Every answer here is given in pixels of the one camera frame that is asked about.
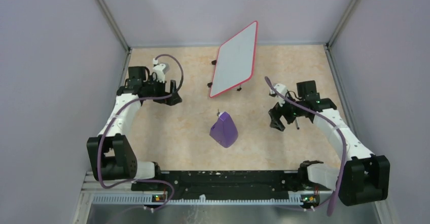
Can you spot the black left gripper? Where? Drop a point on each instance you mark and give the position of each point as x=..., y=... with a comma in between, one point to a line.
x=173, y=99

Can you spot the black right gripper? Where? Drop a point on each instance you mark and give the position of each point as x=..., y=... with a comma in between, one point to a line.
x=276, y=113

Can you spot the purple wedge eraser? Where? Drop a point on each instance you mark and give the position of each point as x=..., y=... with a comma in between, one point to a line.
x=224, y=130

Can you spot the red framed whiteboard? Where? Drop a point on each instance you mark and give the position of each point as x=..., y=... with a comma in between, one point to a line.
x=235, y=61

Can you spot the white whiteboard marker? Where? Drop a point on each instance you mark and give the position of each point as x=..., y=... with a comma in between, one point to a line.
x=297, y=123

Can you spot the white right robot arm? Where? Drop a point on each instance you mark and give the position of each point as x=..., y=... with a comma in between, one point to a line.
x=362, y=177

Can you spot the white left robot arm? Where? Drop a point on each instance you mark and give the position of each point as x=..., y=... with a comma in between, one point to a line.
x=110, y=153

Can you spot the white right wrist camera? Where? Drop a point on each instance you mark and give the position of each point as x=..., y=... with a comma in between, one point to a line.
x=278, y=89

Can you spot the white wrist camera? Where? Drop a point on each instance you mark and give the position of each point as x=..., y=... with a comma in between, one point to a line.
x=278, y=89
x=159, y=71

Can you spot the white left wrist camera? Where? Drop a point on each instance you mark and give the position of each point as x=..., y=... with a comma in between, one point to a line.
x=159, y=71

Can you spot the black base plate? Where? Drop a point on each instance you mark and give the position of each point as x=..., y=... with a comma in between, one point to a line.
x=229, y=185

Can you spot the white cable duct rail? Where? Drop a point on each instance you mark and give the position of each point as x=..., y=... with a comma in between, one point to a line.
x=148, y=199

